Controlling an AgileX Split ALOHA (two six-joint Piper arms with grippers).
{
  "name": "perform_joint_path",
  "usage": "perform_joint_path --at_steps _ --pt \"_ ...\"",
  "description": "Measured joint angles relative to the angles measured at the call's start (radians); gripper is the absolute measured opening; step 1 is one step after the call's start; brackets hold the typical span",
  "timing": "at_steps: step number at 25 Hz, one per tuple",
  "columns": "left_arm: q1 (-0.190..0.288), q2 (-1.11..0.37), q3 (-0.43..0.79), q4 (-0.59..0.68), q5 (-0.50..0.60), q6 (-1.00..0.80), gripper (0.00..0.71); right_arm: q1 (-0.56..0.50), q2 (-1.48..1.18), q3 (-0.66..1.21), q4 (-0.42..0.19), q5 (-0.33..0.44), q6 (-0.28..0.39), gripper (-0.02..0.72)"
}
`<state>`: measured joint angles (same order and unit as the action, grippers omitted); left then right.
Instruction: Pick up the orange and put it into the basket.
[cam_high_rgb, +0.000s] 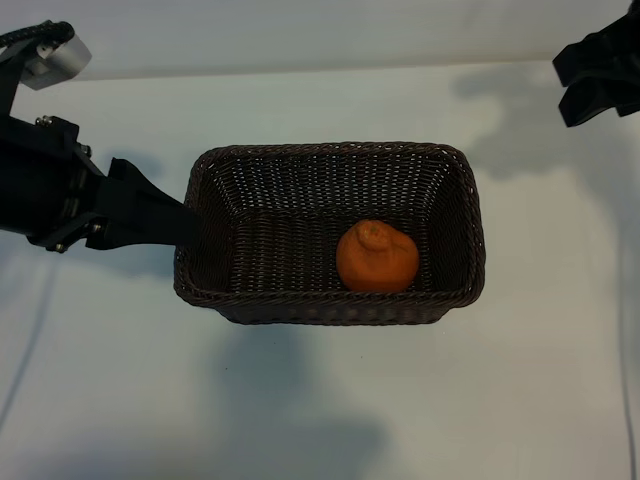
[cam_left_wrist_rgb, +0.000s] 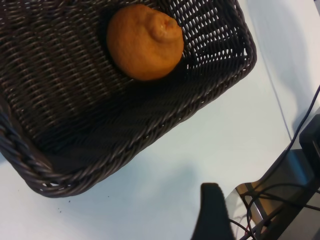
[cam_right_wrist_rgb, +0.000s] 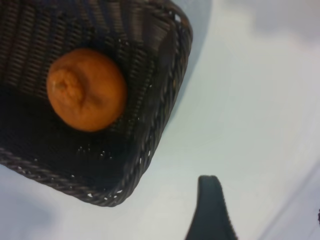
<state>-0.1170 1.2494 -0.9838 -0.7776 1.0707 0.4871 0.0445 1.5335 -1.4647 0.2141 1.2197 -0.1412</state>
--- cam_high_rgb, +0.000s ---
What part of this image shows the orange citrus fruit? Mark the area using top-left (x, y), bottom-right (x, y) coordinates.
top-left (335, 218), bottom-right (420, 294)

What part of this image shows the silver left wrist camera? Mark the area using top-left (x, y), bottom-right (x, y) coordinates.
top-left (24, 32), bottom-right (92, 91)

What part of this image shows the black braided cable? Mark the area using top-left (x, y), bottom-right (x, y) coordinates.
top-left (0, 19), bottom-right (76, 49)

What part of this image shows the black left camera mount bracket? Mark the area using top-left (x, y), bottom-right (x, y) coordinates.
top-left (0, 44), bottom-right (32, 119)

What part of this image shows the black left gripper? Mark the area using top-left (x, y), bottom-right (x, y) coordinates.
top-left (0, 115), bottom-right (199, 253)

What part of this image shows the dark brown wicker basket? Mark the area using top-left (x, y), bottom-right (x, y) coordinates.
top-left (172, 141), bottom-right (487, 327)

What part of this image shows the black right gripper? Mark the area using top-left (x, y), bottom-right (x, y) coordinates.
top-left (552, 0), bottom-right (640, 129)

